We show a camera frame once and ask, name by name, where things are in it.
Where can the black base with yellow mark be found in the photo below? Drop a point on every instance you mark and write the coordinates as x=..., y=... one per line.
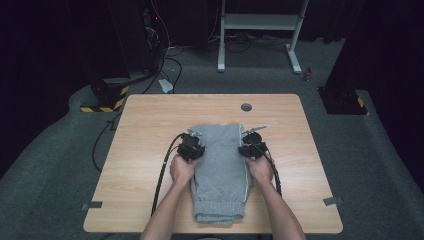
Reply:
x=343, y=101

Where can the person's left hand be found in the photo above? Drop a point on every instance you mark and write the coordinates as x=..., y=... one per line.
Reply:
x=182, y=171

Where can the grey tape strip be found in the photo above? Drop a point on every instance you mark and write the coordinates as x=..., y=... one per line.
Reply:
x=93, y=205
x=332, y=201

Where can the white paper scrap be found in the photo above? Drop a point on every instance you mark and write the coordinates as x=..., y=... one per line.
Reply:
x=166, y=86

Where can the white metal stand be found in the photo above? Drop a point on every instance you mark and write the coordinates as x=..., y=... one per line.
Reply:
x=260, y=21

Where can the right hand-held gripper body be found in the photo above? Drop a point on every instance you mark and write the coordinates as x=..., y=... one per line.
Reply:
x=253, y=148

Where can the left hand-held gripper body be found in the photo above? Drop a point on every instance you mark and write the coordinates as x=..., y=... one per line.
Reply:
x=190, y=148

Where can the grey pants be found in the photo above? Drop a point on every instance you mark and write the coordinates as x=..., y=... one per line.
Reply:
x=220, y=166

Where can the black yellow striped base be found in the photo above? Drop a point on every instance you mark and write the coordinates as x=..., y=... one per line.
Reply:
x=110, y=100

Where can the dark equipment rack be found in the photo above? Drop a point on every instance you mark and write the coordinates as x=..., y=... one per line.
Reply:
x=151, y=36

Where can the person's right hand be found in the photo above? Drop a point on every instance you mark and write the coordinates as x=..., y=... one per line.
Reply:
x=260, y=170

